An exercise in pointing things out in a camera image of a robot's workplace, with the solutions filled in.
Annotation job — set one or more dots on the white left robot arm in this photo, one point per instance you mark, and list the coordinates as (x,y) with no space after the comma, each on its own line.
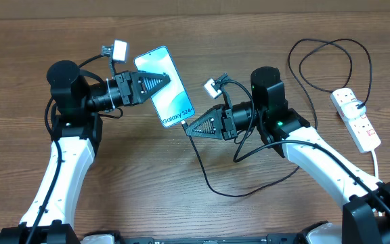
(73,117)

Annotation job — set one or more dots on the Samsung Galaxy smartphone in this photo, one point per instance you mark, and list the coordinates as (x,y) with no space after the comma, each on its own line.
(171,102)

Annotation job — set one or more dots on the white power strip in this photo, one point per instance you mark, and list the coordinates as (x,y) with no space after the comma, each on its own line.
(360,129)

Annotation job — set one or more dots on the white charger plug adapter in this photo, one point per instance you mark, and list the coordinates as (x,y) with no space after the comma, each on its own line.
(352,110)

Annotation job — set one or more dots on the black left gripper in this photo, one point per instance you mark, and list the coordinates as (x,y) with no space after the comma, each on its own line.
(124,79)

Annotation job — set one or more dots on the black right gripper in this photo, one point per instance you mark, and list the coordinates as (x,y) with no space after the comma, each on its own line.
(223,125)

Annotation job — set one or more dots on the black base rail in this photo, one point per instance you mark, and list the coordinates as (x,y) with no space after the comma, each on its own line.
(198,240)

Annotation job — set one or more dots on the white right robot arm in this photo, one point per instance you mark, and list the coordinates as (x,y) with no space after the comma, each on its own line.
(363,199)

